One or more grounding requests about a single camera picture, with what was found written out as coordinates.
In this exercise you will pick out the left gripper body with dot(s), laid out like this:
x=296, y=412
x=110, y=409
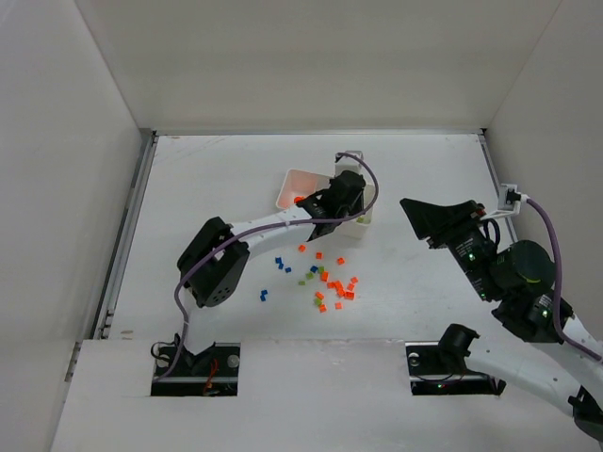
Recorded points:
x=317, y=207

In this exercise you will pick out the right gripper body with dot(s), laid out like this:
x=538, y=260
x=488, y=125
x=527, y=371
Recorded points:
x=452, y=234

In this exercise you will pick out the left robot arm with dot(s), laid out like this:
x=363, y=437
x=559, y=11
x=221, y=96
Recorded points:
x=212, y=263

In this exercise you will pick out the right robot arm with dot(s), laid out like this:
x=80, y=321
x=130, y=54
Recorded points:
x=525, y=282

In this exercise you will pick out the white three-compartment tray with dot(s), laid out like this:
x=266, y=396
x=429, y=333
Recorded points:
x=299, y=184

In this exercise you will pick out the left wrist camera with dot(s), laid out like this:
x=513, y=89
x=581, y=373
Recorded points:
x=348, y=160

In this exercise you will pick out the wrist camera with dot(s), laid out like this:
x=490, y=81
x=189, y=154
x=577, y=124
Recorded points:
x=348, y=160
x=509, y=203

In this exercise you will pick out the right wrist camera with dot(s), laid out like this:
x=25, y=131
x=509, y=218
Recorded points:
x=509, y=203

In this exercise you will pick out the right aluminium table rail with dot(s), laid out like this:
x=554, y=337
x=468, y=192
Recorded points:
x=507, y=222

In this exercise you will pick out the aluminium table rail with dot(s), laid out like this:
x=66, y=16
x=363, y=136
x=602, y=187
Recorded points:
x=105, y=308
x=507, y=222

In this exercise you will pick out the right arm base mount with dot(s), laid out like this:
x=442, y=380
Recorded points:
x=437, y=368

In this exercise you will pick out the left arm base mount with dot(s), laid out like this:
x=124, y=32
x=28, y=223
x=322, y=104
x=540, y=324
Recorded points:
x=212, y=372

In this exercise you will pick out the left aluminium table rail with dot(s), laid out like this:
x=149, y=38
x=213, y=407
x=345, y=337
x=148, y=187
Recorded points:
x=105, y=308

